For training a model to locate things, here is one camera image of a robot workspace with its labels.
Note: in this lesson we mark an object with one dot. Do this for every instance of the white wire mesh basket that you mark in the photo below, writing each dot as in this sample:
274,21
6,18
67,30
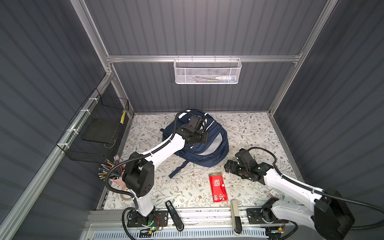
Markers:
203,70

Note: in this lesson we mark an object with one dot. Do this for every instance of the white glue tube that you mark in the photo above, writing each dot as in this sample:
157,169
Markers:
229,79

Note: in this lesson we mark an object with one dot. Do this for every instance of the black wire wall basket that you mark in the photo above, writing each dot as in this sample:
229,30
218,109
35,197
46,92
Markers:
99,107

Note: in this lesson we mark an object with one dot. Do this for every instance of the pink pencil cup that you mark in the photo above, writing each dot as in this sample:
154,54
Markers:
119,182

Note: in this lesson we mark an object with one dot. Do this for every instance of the navy blue student backpack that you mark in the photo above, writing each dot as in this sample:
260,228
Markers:
206,155

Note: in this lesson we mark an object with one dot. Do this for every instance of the red card pack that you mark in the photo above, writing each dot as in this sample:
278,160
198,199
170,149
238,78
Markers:
218,187

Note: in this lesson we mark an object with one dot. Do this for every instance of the white black handheld tool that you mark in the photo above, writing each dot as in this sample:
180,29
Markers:
236,219

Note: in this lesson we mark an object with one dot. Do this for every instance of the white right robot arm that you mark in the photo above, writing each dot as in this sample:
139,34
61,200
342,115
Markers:
324,212

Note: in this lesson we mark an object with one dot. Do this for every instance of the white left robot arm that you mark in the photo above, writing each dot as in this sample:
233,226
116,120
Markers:
139,173

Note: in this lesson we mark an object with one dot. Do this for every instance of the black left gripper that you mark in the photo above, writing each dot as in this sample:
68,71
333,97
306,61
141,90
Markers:
203,140

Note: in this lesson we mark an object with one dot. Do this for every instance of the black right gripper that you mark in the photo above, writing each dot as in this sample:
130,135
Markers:
232,166

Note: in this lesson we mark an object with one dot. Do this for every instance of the black notebook in basket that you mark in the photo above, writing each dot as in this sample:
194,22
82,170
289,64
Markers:
101,131

